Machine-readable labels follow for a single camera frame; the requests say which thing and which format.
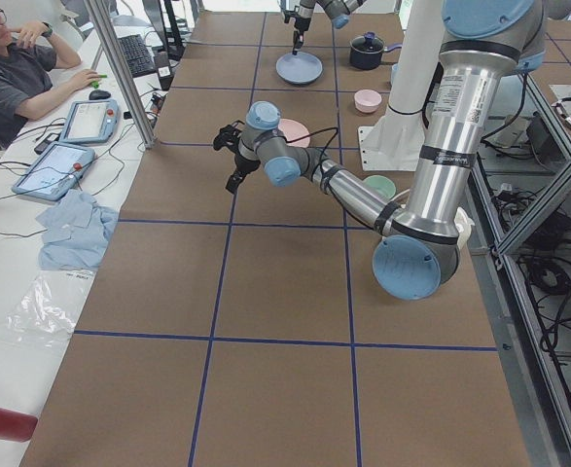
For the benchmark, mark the seated person grey shirt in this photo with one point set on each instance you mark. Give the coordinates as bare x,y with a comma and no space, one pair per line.
27,54

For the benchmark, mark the pink bowl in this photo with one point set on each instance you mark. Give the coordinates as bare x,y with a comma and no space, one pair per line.
367,101

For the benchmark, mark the blue plate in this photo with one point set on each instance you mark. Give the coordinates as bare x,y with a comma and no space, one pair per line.
299,69

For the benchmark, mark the aluminium frame post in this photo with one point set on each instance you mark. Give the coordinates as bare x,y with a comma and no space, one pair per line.
100,17

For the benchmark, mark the upper teach pendant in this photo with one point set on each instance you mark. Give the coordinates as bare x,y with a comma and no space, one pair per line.
90,121

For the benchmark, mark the light blue shirt cloth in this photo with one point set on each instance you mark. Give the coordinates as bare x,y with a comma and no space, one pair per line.
78,230

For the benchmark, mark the pink plate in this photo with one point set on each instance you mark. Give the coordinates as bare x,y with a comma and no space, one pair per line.
295,133

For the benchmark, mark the red fire extinguisher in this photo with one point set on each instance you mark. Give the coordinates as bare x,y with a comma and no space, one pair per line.
15,426

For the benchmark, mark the green bowl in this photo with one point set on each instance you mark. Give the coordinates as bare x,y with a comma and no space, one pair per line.
381,184

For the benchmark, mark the black keyboard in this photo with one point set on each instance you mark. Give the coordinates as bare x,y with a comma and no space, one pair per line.
137,56

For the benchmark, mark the lower teach pendant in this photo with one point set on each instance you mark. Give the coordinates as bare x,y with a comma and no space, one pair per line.
57,170

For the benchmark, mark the cream toaster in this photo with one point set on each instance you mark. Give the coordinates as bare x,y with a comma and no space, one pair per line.
459,228

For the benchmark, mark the black computer mouse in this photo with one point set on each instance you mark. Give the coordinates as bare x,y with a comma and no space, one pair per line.
99,95

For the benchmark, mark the clear plastic bag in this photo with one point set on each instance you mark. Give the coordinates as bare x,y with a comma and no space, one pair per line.
47,314

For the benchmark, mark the teach pendant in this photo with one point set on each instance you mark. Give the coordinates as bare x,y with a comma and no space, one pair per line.
57,170
90,121

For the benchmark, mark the dark blue lidded pot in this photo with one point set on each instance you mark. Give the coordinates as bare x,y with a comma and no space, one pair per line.
367,51

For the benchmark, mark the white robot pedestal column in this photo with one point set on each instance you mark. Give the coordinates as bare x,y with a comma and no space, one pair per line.
395,140

